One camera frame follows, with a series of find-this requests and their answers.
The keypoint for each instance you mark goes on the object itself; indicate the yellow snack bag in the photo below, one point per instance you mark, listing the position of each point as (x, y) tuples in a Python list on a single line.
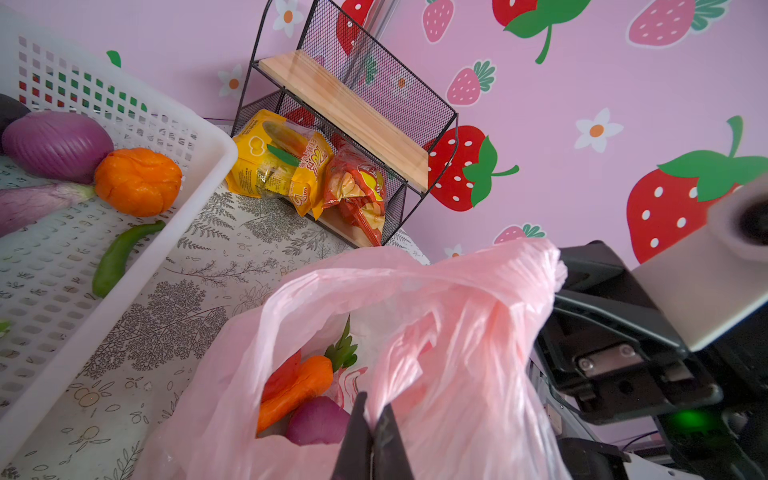
[(279, 158)]

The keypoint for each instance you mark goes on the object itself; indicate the small purple onion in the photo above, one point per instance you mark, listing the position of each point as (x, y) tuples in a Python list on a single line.
[(55, 145)]

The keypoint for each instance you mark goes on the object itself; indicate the red chips bag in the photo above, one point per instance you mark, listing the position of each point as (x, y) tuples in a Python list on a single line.
[(357, 188)]

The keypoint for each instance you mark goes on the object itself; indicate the red tomato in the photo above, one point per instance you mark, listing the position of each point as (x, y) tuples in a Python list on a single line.
[(282, 377)]

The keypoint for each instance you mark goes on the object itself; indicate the white plastic basket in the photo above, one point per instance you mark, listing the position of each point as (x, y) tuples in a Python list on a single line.
[(56, 321)]

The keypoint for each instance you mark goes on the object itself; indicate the orange carrot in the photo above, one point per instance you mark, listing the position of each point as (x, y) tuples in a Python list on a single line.
[(315, 377)]

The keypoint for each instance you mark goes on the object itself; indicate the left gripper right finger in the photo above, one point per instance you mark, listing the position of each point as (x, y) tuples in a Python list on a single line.
[(389, 457)]

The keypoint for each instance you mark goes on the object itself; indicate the long purple eggplant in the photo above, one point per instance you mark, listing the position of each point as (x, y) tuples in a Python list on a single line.
[(23, 206)]

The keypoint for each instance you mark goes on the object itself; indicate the green chili pepper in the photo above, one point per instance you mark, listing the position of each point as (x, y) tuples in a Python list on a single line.
[(112, 266)]

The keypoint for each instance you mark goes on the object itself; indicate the dark cucumber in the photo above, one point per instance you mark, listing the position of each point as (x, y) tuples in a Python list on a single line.
[(10, 111)]

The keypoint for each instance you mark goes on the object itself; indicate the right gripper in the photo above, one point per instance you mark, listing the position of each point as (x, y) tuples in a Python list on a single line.
[(608, 346)]

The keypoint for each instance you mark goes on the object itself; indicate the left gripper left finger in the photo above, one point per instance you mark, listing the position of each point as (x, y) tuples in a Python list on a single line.
[(354, 461)]

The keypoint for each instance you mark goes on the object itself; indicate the orange pumpkin toy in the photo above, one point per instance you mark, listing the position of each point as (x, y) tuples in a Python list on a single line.
[(138, 182)]

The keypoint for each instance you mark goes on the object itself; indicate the black wire mesh shelf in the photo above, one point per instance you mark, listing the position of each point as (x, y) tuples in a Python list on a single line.
[(342, 81)]

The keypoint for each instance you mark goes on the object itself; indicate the pink plastic grocery bag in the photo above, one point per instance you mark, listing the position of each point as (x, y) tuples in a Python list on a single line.
[(447, 346)]

